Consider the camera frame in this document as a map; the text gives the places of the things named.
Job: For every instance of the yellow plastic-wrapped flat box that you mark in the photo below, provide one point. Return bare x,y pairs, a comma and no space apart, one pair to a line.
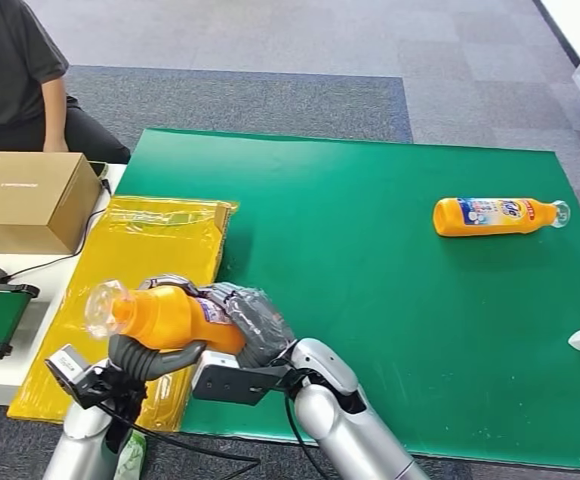
134,245

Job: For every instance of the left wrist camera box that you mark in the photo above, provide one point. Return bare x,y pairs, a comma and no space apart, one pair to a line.
67,371

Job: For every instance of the green table mat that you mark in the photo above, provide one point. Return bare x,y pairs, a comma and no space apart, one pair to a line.
345,265

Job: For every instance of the black smartphone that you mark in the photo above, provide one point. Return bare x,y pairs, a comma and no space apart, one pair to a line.
99,169

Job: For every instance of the person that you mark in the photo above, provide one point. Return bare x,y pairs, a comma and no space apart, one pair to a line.
0,60

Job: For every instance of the orange bottle white label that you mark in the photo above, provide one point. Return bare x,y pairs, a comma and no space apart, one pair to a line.
165,318

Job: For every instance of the crumpled white plastic bag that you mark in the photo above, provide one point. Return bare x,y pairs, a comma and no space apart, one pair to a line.
132,457

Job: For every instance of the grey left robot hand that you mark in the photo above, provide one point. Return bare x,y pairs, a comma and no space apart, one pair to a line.
145,363

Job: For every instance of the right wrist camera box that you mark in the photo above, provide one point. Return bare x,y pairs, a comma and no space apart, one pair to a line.
230,384

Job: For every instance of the orange bottle blue label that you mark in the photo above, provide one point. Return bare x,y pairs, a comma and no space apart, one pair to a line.
490,217

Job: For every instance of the brown cardboard box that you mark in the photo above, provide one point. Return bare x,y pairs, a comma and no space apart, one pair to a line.
30,202

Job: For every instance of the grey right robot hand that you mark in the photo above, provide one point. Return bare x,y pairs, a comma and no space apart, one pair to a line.
260,328

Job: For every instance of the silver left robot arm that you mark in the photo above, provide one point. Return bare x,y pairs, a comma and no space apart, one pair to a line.
80,444

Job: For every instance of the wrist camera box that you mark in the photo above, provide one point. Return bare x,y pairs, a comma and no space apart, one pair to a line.
67,371
230,384

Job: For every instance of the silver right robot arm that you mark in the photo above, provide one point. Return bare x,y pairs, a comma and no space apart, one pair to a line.
340,417

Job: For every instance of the person's forearm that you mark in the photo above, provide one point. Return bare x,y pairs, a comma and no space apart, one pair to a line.
54,109

